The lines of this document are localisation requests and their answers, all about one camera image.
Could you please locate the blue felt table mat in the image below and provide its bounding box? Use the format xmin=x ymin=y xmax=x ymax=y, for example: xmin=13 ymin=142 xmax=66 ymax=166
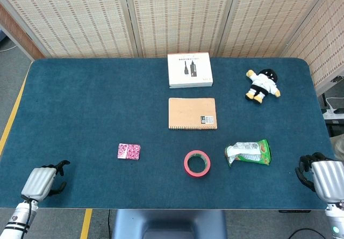
xmin=0 ymin=57 xmax=337 ymax=211

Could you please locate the woven bamboo screen panel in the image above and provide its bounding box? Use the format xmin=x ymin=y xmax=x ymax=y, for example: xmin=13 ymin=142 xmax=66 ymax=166
xmin=123 ymin=0 xmax=239 ymax=59
xmin=216 ymin=0 xmax=335 ymax=59
xmin=0 ymin=0 xmax=139 ymax=60
xmin=281 ymin=0 xmax=344 ymax=89

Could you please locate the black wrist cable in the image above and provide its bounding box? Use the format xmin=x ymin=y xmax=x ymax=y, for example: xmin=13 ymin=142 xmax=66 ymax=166
xmin=20 ymin=194 xmax=39 ymax=230

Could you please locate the black floor cable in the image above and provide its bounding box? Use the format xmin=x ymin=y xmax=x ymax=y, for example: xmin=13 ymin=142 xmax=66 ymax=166
xmin=288 ymin=227 xmax=328 ymax=239

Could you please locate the white power cable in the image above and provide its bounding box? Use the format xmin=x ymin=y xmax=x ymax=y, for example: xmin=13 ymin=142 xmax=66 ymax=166
xmin=324 ymin=96 xmax=344 ymax=110

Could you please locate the white power strip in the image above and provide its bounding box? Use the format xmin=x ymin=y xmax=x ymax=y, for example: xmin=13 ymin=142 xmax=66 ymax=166
xmin=321 ymin=107 xmax=344 ymax=120

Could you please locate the white product box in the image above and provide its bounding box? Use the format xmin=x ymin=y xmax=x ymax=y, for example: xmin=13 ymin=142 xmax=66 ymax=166
xmin=167 ymin=52 xmax=214 ymax=89

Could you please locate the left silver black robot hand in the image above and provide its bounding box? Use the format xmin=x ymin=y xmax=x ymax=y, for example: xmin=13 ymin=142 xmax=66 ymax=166
xmin=20 ymin=160 xmax=71 ymax=202

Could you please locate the red tape roll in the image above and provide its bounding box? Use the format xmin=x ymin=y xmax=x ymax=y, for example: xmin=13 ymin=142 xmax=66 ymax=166
xmin=183 ymin=149 xmax=212 ymax=178

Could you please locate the black white plush doll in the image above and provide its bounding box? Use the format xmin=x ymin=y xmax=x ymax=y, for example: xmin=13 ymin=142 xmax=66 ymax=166
xmin=245 ymin=68 xmax=282 ymax=105

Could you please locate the green silver snack bag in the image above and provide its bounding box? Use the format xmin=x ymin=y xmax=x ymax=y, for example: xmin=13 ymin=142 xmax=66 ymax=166
xmin=224 ymin=139 xmax=272 ymax=168

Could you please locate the pink patterned small pack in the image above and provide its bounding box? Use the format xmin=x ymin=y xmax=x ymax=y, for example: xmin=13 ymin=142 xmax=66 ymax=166
xmin=117 ymin=142 xmax=142 ymax=161

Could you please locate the brown spiral notebook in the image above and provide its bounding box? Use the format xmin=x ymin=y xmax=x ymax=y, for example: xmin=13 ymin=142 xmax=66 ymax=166
xmin=168 ymin=97 xmax=218 ymax=131

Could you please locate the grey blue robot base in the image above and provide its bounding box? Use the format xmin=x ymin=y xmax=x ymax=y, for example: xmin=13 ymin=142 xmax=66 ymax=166
xmin=112 ymin=209 xmax=228 ymax=239

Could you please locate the black table control panel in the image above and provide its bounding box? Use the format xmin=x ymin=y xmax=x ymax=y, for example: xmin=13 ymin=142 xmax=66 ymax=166
xmin=278 ymin=209 xmax=312 ymax=214

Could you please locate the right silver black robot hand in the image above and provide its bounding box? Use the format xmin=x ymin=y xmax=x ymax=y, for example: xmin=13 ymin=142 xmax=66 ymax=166
xmin=295 ymin=152 xmax=344 ymax=204

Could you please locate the brown wooden board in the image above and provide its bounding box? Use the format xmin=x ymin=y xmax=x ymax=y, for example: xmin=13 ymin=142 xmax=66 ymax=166
xmin=0 ymin=4 xmax=46 ymax=61

